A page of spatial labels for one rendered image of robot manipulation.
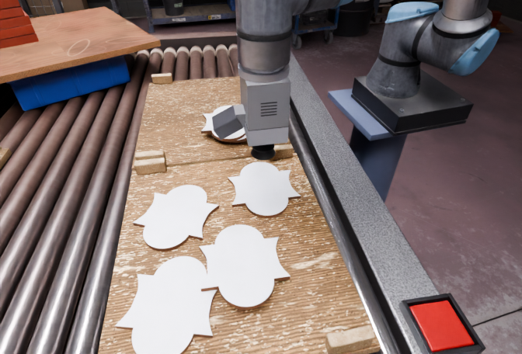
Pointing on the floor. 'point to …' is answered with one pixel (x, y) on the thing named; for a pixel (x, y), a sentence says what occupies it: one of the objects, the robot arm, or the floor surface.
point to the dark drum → (358, 6)
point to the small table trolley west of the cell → (313, 30)
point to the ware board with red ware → (499, 23)
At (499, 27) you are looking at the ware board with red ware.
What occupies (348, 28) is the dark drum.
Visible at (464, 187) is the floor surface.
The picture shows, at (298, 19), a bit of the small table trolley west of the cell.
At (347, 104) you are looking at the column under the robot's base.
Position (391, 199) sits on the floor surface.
